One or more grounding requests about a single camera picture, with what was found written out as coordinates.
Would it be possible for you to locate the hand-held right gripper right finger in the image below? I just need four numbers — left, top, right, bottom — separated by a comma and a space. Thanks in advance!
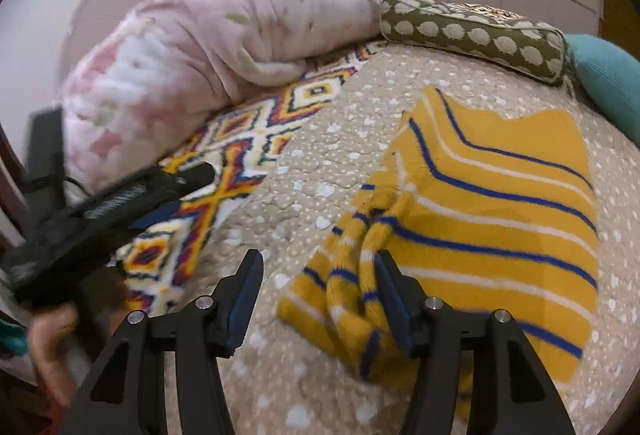
375, 249, 576, 435

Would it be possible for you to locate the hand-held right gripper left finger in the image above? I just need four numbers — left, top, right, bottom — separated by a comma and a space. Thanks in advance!
57, 249, 265, 435

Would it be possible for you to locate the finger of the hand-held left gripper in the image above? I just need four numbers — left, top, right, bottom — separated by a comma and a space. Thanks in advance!
150, 163, 217, 196

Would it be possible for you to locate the yellow striped knit sweater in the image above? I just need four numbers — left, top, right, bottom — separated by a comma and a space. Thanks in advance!
276, 86, 601, 421

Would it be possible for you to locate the person's left hand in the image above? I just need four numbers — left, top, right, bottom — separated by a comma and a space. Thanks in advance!
27, 302, 83, 408

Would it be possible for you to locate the colourful diamond pattern blanket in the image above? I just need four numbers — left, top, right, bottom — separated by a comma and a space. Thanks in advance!
115, 42, 386, 316

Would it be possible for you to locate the beige dotted quilt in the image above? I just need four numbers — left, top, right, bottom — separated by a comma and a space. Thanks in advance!
115, 40, 640, 435

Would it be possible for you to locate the pink floral duvet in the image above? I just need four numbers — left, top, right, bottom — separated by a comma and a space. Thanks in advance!
60, 0, 423, 193

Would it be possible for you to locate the olive polka dot pillow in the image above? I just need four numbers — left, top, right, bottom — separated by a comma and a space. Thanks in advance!
379, 0, 568, 86

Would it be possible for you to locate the teal pillow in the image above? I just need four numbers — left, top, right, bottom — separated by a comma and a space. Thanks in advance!
565, 32, 640, 146

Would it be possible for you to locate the wooden door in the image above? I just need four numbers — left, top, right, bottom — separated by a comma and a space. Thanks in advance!
597, 0, 640, 40

